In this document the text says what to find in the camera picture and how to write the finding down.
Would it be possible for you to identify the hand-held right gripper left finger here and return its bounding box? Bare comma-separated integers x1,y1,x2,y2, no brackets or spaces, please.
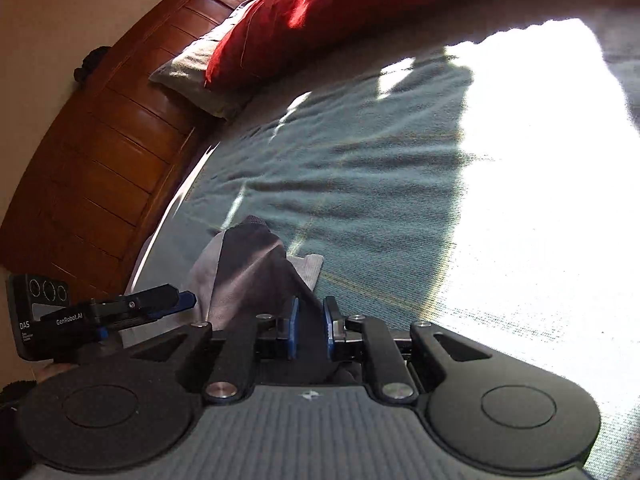
132,297,301,406

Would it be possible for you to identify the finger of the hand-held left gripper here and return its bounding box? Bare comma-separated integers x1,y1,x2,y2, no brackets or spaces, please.
89,283,198,332

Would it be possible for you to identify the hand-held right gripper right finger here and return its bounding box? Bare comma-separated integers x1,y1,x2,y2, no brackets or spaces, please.
322,296,494,403

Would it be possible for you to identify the grey black raglan sweatshirt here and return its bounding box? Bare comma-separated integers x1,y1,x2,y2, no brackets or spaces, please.
187,215,362,387

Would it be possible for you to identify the wooden headboard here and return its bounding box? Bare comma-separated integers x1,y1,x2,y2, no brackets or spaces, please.
0,0,249,302

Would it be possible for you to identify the green plaid blanket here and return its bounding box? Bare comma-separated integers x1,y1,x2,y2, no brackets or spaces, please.
127,0,640,480

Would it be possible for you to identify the grey pillow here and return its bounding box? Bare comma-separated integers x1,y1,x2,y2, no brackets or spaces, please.
148,0,262,122

